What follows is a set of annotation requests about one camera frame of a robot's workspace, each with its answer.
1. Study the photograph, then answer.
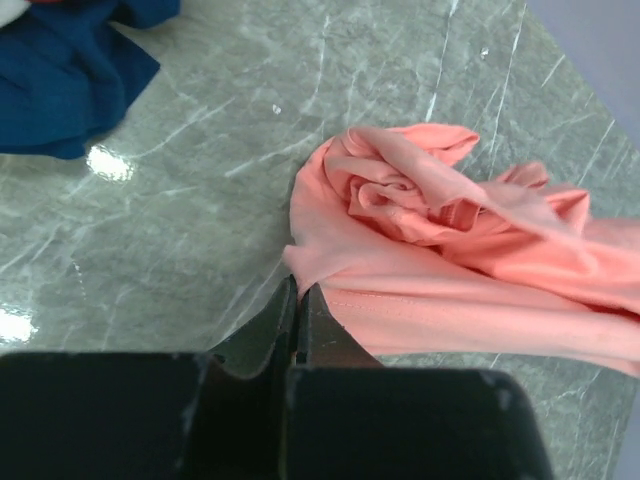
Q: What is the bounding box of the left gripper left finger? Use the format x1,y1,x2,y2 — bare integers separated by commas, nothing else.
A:
209,275,298,378

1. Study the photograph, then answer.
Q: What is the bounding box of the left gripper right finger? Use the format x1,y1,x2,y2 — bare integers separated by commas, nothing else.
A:
295,285,383,369

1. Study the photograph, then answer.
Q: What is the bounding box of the pink t shirt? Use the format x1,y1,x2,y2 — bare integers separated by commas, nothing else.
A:
283,124,639,376

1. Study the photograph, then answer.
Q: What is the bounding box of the blue t shirt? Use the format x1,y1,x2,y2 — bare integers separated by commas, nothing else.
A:
1,0,181,160

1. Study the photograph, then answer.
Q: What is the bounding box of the white t shirt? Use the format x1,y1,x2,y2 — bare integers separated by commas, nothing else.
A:
0,0,30,27

